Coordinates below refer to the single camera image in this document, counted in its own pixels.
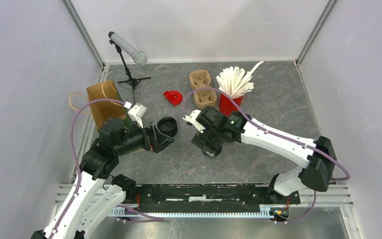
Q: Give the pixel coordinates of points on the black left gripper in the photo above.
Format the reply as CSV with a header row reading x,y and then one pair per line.
x,y
149,141

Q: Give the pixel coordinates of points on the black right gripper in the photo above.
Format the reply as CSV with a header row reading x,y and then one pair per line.
x,y
200,139

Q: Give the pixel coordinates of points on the dark translucent cup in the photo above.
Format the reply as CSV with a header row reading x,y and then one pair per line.
x,y
211,154

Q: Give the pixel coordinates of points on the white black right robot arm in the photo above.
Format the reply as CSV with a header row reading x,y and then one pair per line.
x,y
314,158

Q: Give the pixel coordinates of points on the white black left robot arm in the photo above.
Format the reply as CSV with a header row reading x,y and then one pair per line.
x,y
77,219

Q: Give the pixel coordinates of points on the red cylindrical straw holder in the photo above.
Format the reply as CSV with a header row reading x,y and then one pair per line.
x,y
226,107

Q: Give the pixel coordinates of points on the brown cardboard cup carrier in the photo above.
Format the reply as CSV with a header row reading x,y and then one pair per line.
x,y
204,95

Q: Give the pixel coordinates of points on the brown paper bag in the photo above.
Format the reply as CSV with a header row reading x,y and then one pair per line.
x,y
103,110

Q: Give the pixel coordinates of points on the grey microphone on stand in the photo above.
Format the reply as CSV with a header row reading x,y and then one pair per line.
x,y
138,57

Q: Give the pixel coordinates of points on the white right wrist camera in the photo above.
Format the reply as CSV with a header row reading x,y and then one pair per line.
x,y
191,119

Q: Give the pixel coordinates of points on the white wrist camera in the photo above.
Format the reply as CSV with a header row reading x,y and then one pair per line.
x,y
191,119
136,112

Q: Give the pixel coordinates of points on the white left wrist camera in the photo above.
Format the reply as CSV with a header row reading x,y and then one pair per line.
x,y
136,112

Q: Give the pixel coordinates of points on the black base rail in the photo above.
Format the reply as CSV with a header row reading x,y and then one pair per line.
x,y
205,198

